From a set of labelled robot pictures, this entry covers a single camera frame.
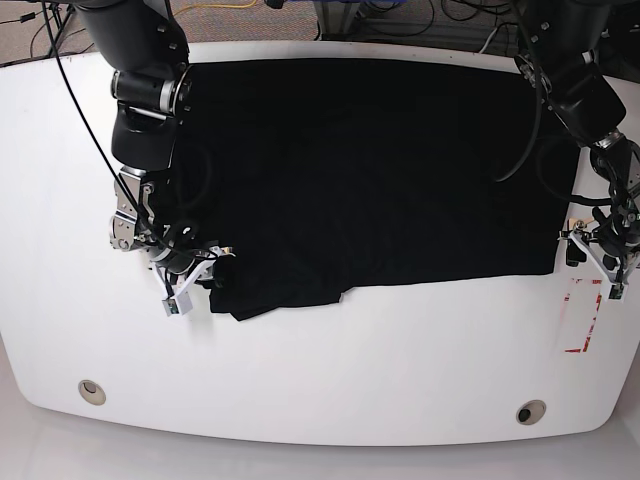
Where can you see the table cable grommet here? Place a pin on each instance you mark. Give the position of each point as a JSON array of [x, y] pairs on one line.
[[91, 392], [531, 412]]

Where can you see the black graphic t-shirt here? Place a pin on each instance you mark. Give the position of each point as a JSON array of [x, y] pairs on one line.
[[333, 174]]

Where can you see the white black slim gripper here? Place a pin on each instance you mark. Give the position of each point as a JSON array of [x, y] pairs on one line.
[[599, 246]]

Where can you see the white black large gripper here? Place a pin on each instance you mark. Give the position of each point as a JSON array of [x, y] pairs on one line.
[[175, 271]]

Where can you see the left table cable grommet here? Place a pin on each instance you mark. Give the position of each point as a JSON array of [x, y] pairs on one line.
[[91, 392]]

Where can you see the slim black robot arm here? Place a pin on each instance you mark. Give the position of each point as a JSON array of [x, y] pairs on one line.
[[620, 209]]

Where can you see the wrist camera green board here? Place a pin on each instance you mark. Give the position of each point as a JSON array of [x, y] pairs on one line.
[[617, 291]]

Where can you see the black tripod stand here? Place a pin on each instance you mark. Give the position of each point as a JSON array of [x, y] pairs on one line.
[[61, 15]]

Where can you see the black cable slim arm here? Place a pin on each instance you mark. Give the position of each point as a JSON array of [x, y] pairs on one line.
[[530, 100]]

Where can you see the red tape rectangle marking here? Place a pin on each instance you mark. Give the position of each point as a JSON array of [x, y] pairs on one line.
[[579, 314]]

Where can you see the wrist camera on large arm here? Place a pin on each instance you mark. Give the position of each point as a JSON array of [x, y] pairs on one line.
[[178, 304]]

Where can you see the large black robot arm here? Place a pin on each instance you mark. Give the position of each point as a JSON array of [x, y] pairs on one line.
[[167, 174]]

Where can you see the right table cable grommet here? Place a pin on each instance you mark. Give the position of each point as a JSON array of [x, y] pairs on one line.
[[531, 412]]

